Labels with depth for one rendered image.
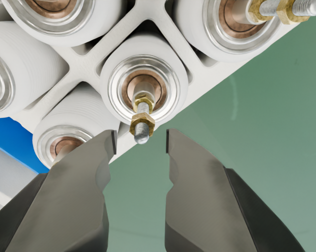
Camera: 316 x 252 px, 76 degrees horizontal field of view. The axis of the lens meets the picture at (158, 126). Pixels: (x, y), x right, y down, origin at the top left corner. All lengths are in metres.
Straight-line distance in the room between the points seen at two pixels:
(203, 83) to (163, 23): 0.09
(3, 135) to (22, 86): 0.27
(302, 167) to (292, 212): 0.21
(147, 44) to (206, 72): 0.11
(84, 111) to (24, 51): 0.09
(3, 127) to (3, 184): 0.12
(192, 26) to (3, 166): 0.43
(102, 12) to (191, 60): 0.13
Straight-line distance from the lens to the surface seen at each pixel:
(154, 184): 0.64
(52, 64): 0.30
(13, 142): 0.51
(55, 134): 0.26
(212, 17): 0.21
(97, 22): 0.21
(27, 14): 0.23
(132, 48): 0.21
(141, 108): 0.16
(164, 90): 0.21
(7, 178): 0.50
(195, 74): 0.29
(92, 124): 0.25
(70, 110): 0.26
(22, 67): 0.25
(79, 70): 0.30
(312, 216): 0.96
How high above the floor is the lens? 0.45
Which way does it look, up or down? 61 degrees down
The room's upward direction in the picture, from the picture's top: 175 degrees clockwise
